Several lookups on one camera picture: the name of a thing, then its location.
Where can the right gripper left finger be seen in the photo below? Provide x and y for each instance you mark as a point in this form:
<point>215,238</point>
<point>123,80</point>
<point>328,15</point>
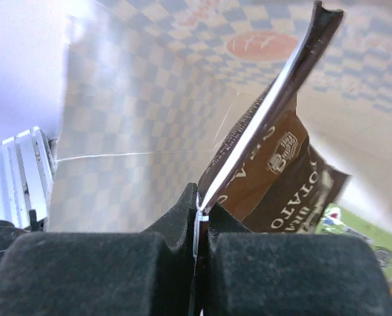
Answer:
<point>145,273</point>

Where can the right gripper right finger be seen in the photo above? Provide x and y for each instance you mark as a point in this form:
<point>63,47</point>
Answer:
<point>290,274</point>

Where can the brown sea salt chips bag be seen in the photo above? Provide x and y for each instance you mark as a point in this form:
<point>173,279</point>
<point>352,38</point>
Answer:
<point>266,173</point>

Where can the light green snack packet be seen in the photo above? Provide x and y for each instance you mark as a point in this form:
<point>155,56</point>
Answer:
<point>337,220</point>

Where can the blue checkered paper bag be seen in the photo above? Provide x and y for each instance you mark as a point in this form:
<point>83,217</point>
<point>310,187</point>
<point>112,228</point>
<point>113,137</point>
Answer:
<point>153,87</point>

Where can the aluminium frame rail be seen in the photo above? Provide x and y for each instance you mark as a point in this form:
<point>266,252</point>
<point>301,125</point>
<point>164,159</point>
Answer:
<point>26,177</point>

